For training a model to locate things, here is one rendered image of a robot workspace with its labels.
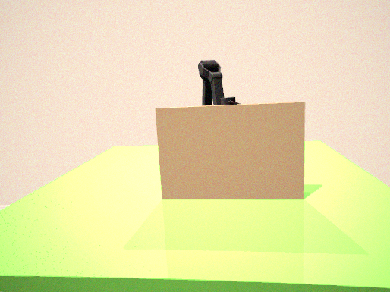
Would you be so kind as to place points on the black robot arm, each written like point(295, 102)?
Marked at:
point(209, 70)

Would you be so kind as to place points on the tan rectangular board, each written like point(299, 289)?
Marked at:
point(249, 151)

